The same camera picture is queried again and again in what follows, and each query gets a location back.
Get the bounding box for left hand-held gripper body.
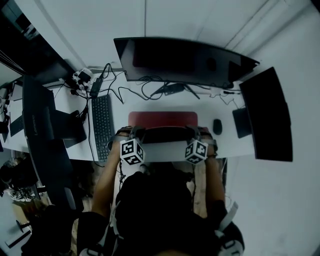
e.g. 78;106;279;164
119;125;146;166

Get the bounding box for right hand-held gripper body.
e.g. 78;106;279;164
184;124;210;166

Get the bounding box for red desk mat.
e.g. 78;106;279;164
128;111;214;146

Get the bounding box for person's left forearm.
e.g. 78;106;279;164
92;141;124;218

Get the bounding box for person's right forearm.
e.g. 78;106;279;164
204;156;226;206

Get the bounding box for black computer mouse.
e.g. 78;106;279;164
212;118;223;136

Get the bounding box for black keyboard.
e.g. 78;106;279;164
90;94;116;162

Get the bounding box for black monitor stand legs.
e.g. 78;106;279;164
149;81;201;100

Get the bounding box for black rectangular monitor base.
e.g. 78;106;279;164
231;106;253;140

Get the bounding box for black power adapter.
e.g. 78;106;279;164
89;76;104;98

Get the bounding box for black square monitor base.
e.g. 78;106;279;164
53;109;88;147

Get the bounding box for wide black monitor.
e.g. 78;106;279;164
113;37;261;90

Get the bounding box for person's black shirt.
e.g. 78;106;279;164
74;169;245;256

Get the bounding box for white power strip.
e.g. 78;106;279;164
71;67;94;91

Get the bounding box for black monitor with thin bezel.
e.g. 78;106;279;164
238;66;294;163

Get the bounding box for black monitor with logo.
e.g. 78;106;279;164
21;74;85;211

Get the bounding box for white stand base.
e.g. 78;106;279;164
4;219;34;249

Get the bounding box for black cable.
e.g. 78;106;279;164
101;62;156;105

